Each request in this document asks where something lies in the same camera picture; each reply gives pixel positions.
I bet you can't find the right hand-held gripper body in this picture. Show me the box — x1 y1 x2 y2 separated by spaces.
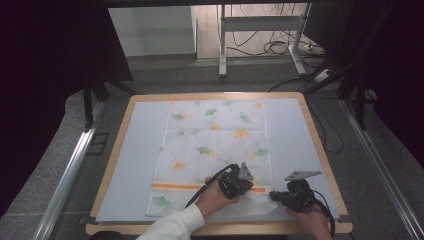
283 170 323 213

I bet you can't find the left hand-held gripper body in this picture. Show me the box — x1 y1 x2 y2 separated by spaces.
218 162 254 200

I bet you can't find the white leaf-print cloth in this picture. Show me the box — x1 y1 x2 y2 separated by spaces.
145 99 279 218

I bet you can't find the person's left hand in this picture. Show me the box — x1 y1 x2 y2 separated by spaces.
194 176 241 217

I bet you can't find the person's right hand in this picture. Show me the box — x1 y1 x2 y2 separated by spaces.
286 203 332 240

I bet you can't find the small wooden table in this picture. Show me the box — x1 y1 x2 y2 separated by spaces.
85 92 354 236

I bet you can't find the pale blue table mat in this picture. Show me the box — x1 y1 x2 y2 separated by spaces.
95 98 340 224

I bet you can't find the black metal stand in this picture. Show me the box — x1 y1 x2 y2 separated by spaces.
82 74 138 132
305 58 369 132

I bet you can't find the white power strip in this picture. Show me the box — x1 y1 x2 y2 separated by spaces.
313 68 333 84

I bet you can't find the dark curtain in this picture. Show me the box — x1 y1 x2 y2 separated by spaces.
351 0 424 168
0 0 134 216

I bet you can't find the white cabinet panel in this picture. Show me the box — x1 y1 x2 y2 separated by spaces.
108 5 198 58

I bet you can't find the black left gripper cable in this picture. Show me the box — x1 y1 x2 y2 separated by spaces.
184 163 235 209

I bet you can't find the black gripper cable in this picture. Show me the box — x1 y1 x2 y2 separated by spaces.
184 163 235 209
313 189 336 238

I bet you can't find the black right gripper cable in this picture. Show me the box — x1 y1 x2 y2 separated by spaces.
313 189 336 238

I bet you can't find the thin black looped cable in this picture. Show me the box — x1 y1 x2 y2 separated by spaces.
308 96 345 155

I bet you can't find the aluminium rail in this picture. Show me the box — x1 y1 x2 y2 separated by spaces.
33 101 105 240
339 99 424 240

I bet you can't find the black floor cable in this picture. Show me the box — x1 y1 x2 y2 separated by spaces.
268 74 321 93

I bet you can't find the black floor bracket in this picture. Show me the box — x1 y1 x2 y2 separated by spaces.
86 132 110 156

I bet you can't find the tangle of black floor cables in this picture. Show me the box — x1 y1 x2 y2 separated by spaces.
229 29 303 57

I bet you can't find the white metal desk frame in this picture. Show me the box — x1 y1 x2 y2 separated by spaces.
218 3 310 78

